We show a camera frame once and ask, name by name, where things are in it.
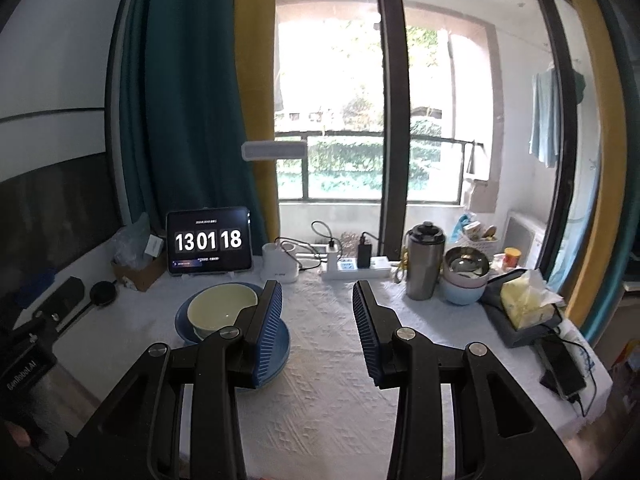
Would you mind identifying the cream bowl blue outside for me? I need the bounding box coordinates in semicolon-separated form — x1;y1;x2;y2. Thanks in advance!
186;283;258;340

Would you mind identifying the large blue ceramic bowl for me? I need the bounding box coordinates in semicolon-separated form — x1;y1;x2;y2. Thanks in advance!
175;282;291;389

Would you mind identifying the black power bank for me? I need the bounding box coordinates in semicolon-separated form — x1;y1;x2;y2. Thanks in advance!
536;335;586;400

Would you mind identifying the yellow tissue pack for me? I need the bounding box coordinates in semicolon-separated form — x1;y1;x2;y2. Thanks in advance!
500;270;564;330

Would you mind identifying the light blue bowl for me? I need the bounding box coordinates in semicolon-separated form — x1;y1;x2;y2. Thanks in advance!
439;278;486;307

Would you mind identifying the black round puck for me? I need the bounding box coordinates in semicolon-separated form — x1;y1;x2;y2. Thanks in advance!
89;281;117;308

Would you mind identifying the cardboard box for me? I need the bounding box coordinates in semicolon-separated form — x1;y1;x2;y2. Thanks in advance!
111;254;166;292

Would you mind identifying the white lace tablecloth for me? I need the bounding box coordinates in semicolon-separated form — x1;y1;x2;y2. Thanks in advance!
54;272;612;479

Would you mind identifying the orange lidded jar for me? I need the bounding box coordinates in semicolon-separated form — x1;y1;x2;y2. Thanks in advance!
502;247;522;270

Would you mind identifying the small white box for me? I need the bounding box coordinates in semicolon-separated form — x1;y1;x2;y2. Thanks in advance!
144;234;165;258

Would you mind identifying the white storage basket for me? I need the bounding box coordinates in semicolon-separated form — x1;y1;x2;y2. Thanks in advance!
458;234;500;261

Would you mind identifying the stainless steel tumbler black lid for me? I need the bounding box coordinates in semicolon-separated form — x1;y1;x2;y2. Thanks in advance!
406;221;446;301

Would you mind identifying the white power strip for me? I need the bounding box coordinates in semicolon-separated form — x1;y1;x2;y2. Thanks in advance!
320;257;392;282

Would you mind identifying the tablet showing clock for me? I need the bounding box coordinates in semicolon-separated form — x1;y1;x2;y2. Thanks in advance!
166;207;253;275

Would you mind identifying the white toothbrush holder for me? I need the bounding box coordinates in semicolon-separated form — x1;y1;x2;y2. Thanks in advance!
260;240;299;284

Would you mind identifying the black charger plug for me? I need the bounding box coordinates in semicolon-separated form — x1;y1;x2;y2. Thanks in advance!
356;237;372;269

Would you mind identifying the white charger plug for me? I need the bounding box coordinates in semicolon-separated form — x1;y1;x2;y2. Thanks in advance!
326;238;340;273

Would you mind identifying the teal curtain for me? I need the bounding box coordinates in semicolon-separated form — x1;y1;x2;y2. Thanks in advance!
119;0;267;247

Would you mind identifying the hanging blue clothing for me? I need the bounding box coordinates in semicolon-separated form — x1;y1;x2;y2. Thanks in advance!
529;62;561;168

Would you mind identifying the white desk lamp head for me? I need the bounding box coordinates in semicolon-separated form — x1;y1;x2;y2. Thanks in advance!
241;141;308;162

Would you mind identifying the yellow curtain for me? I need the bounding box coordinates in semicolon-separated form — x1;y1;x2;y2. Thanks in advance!
234;0;280;247

